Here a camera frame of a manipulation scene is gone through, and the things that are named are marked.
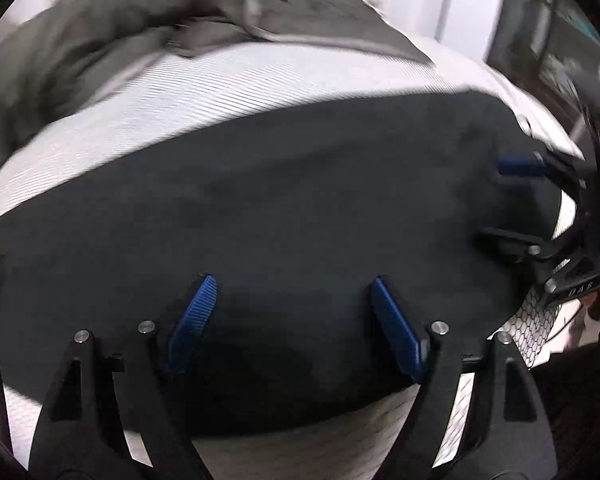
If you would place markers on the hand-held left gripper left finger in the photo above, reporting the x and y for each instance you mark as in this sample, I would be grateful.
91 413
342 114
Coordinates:
192 322

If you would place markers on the person's right hand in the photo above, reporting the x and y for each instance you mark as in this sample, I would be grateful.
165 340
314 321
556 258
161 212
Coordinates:
591 302

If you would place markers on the black pants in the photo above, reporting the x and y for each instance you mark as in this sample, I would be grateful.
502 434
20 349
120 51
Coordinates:
280 210

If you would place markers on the dark grey duvet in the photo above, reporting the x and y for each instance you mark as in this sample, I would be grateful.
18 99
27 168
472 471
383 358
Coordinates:
80 35

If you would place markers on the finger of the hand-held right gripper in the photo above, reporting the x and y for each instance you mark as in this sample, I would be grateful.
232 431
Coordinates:
515 247
520 166

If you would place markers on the dark grey pillow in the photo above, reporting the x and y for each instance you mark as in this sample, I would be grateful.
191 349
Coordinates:
320 15

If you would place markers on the white hexagon-patterned bed sheet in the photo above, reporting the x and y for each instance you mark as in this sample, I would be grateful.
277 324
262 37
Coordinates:
205 90

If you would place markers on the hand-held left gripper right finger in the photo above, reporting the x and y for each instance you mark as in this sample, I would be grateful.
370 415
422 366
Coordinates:
397 327

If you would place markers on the glass door cabinet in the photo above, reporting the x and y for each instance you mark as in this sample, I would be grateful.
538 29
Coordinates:
550 20

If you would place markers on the person's leg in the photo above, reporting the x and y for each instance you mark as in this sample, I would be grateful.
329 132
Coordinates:
585 400

